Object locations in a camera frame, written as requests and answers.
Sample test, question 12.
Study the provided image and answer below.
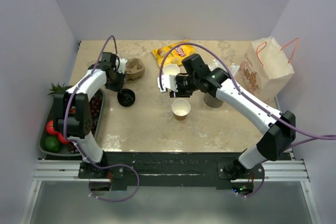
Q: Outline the brown paper cup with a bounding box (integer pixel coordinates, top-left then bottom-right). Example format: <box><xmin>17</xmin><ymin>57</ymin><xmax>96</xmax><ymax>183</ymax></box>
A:
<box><xmin>171</xmin><ymin>99</ymin><xmax>191</xmax><ymax>121</ymax></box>
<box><xmin>162</xmin><ymin>63</ymin><xmax>181</xmax><ymax>76</ymax></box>

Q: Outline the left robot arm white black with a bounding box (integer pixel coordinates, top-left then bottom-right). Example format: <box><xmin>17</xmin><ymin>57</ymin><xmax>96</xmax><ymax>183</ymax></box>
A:
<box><xmin>53</xmin><ymin>52</ymin><xmax>128</xmax><ymax>178</ymax></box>

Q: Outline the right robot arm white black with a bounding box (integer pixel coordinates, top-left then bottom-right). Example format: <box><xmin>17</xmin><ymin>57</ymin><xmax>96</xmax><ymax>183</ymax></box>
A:
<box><xmin>158</xmin><ymin>54</ymin><xmax>296</xmax><ymax>180</ymax></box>

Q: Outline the brown paper takeout bag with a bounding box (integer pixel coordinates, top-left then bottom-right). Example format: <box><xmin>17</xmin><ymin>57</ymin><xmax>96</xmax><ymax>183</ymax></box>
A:
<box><xmin>235</xmin><ymin>37</ymin><xmax>300</xmax><ymax>103</ymax></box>

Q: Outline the cardboard cup carrier tray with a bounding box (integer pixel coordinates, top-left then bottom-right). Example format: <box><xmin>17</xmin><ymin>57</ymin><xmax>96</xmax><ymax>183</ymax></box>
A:
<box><xmin>125</xmin><ymin>58</ymin><xmax>145</xmax><ymax>81</ymax></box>

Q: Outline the yellow Lays chips bag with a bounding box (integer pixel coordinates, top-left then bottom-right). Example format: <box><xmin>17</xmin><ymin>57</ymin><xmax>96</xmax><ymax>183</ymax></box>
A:
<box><xmin>152</xmin><ymin>39</ymin><xmax>196</xmax><ymax>67</ymax></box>

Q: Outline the dark grapes bunch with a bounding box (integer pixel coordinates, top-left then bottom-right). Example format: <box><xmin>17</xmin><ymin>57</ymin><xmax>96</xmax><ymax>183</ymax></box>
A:
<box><xmin>67</xmin><ymin>94</ymin><xmax>102</xmax><ymax>154</ymax></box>

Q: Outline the grey straw holder cup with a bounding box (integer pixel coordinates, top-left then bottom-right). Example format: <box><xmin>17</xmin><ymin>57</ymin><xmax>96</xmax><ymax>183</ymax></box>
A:
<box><xmin>204</xmin><ymin>93</ymin><xmax>224</xmax><ymax>108</ymax></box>

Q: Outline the toy pineapple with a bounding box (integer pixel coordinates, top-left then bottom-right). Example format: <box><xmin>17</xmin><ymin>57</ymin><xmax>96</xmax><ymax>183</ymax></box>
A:
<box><xmin>48</xmin><ymin>83</ymin><xmax>72</xmax><ymax>96</ymax></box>

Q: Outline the grey fruit tray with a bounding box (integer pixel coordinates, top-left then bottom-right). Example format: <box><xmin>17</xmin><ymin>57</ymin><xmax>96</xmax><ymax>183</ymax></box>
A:
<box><xmin>38</xmin><ymin>89</ymin><xmax>105</xmax><ymax>159</ymax></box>

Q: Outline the large red apple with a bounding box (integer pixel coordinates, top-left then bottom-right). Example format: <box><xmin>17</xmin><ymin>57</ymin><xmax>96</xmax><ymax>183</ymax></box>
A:
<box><xmin>46</xmin><ymin>120</ymin><xmax>58</xmax><ymax>136</ymax></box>

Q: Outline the green lime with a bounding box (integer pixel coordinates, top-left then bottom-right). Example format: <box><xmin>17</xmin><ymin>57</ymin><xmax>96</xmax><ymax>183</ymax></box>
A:
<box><xmin>44</xmin><ymin>136</ymin><xmax>62</xmax><ymax>153</ymax></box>

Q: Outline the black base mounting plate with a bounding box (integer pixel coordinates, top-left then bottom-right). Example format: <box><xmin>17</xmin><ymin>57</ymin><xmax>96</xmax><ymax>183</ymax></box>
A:
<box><xmin>78</xmin><ymin>151</ymin><xmax>292</xmax><ymax>191</ymax></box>

